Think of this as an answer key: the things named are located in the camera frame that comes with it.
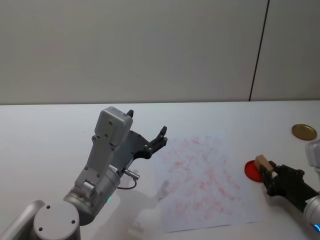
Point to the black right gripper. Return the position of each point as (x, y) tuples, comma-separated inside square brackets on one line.
[(290, 187)]

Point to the round red ink pad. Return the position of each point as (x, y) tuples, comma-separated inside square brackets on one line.
[(251, 171)]

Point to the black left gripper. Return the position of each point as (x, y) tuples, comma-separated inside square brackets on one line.
[(135, 147)]

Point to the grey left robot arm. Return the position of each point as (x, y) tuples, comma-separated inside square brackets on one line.
[(100, 160)]

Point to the round gold metal lid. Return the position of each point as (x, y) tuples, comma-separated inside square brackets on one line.
[(303, 131)]

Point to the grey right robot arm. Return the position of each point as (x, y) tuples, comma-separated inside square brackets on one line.
[(313, 155)]

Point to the wooden stamp block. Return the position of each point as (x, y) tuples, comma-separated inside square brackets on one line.
[(262, 161)]

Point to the white paper with red stamps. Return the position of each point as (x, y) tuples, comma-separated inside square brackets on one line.
[(205, 185)]

